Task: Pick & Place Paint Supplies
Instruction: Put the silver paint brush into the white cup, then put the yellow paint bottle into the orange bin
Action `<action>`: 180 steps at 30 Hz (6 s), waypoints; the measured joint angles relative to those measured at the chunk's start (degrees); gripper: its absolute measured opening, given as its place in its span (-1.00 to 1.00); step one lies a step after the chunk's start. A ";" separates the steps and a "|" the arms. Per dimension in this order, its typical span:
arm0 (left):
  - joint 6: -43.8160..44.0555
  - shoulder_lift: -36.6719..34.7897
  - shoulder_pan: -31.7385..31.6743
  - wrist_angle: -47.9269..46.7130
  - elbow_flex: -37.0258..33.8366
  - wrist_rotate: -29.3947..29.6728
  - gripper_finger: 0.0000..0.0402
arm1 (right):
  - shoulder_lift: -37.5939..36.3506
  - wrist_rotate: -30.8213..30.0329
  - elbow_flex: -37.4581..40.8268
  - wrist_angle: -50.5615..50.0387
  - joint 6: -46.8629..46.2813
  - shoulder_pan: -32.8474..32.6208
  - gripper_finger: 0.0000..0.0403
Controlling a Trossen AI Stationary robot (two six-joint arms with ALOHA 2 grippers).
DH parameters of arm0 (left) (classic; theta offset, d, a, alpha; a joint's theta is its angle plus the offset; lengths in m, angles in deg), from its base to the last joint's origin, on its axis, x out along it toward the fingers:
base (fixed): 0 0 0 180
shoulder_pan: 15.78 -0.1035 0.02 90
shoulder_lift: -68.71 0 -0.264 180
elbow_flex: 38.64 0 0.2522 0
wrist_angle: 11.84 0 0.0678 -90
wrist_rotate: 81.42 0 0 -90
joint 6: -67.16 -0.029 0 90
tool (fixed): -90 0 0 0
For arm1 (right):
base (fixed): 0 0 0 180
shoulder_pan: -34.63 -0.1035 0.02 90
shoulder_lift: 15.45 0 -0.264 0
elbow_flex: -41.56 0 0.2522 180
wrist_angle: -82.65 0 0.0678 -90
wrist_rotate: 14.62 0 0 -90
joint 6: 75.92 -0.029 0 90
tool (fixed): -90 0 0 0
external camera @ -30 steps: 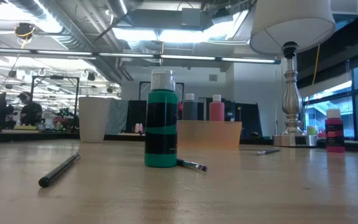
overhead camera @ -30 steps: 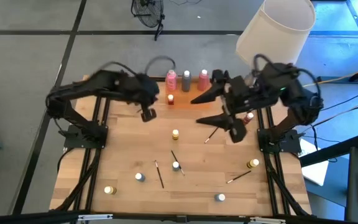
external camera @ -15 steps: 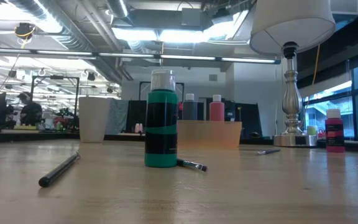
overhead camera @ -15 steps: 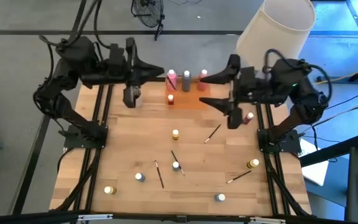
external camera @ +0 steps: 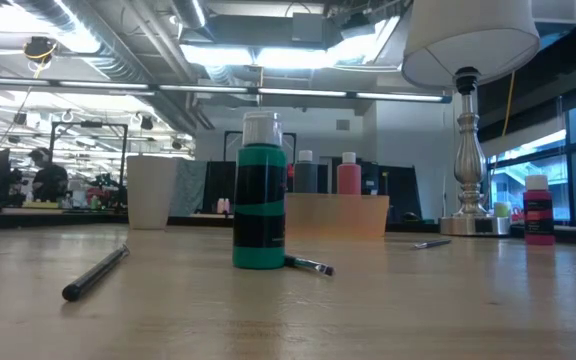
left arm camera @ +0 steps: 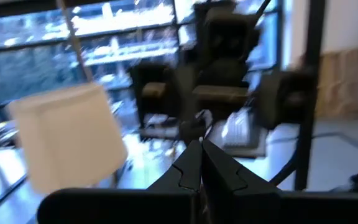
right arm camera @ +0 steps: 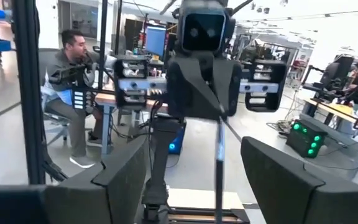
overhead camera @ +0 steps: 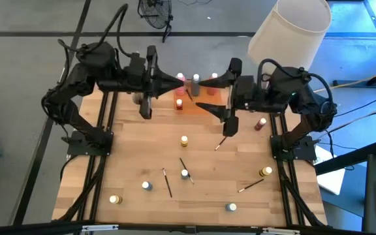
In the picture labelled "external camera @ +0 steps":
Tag large grey paint bottle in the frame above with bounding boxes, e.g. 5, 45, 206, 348
292, 149, 319, 195

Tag large red paint bottle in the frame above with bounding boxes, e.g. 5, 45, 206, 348
336, 151, 363, 196

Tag small teal paint bottle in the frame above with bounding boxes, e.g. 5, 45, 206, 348
231, 110, 288, 271

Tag small red paint bottle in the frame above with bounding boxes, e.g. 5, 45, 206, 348
522, 174, 557, 247

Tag translucent orange tray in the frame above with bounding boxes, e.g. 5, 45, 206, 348
284, 192, 391, 239

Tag long ceiling light bar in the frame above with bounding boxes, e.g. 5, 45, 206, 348
0, 77, 452, 104

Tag teal patterned cloth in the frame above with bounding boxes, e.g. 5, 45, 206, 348
170, 158, 208, 217

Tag black partition panel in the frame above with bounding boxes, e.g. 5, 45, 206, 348
202, 159, 424, 221

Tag white plastic cup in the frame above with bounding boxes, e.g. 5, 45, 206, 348
126, 154, 179, 231

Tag table lamp with cream shade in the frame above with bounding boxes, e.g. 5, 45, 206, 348
400, 0, 542, 237

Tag person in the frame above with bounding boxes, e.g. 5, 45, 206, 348
26, 147, 70, 204

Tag black gantry frame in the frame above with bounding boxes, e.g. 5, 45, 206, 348
50, 121, 129, 201

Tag yellow extension cable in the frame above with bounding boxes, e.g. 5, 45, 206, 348
500, 69, 517, 139

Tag black aluminium table frame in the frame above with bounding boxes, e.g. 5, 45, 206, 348
0, 209, 576, 249

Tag yellow hanging cable reel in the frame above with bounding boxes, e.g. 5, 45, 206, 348
22, 35, 59, 66

